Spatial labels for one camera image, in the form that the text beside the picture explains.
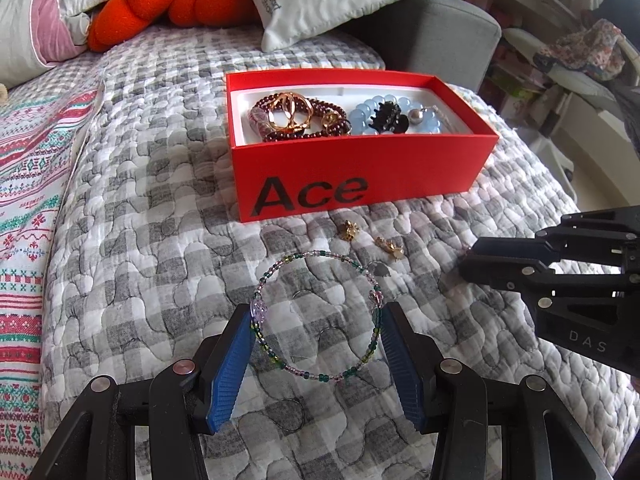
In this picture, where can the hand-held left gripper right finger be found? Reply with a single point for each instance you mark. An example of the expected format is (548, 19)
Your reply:
(402, 370)

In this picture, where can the small gold earring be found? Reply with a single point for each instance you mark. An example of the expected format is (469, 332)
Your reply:
(391, 248)
(350, 230)

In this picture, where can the floral cloth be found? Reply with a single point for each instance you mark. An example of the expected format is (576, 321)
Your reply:
(585, 50)

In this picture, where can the grey checkered quilt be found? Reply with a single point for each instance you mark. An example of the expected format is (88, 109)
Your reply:
(150, 210)

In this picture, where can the orange plush toy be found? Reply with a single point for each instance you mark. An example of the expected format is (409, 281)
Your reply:
(135, 5)

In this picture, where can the red cardboard box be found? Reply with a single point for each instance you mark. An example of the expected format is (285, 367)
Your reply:
(400, 170)

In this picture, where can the striped patterned blanket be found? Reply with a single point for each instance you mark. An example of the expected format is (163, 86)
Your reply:
(25, 185)

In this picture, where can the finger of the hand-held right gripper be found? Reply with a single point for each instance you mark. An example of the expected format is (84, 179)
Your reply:
(495, 274)
(505, 249)

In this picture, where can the white pink-trimmed pillow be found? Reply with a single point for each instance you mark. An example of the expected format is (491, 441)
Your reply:
(20, 20)

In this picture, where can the white office chair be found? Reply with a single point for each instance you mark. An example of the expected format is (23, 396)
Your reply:
(565, 85)

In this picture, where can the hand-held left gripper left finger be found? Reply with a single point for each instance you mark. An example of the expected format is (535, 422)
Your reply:
(230, 375)

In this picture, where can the black hair clip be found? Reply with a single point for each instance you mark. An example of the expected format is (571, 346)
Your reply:
(385, 117)

